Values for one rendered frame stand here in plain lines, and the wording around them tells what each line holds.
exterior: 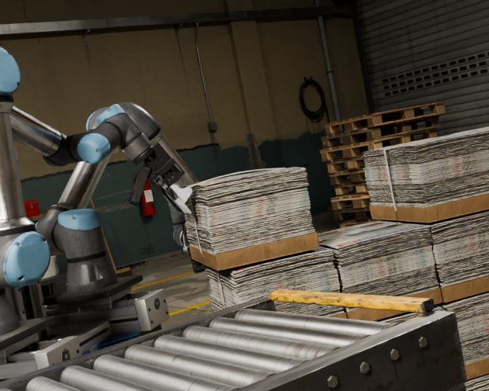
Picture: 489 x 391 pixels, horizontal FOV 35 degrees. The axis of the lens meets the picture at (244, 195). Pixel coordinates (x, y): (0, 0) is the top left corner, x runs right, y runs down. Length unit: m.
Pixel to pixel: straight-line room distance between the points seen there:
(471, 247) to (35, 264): 1.21
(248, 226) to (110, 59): 7.40
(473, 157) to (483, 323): 0.47
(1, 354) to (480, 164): 1.39
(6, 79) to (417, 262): 1.19
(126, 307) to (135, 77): 7.32
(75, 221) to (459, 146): 1.12
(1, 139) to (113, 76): 7.54
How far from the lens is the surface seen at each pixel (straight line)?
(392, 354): 1.22
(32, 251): 1.75
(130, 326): 2.22
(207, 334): 1.49
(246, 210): 2.00
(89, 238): 2.26
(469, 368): 2.32
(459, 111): 10.37
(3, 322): 1.86
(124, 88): 9.32
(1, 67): 1.79
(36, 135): 2.04
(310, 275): 2.06
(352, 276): 2.12
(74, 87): 9.05
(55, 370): 1.46
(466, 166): 2.27
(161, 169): 2.11
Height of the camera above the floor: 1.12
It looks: 3 degrees down
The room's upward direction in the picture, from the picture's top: 11 degrees counter-clockwise
